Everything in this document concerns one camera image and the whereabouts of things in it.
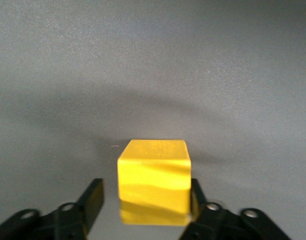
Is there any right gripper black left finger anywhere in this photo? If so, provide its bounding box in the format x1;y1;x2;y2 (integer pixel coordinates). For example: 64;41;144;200
0;178;105;240

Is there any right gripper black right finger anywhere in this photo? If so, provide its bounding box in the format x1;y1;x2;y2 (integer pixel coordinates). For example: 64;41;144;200
179;178;291;240

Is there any yellow cube block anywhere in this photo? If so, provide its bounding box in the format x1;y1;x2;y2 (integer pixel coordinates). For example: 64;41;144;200
117;139;192;216

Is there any grey table mat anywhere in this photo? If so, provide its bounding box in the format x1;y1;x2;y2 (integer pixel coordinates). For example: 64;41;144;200
0;0;306;240

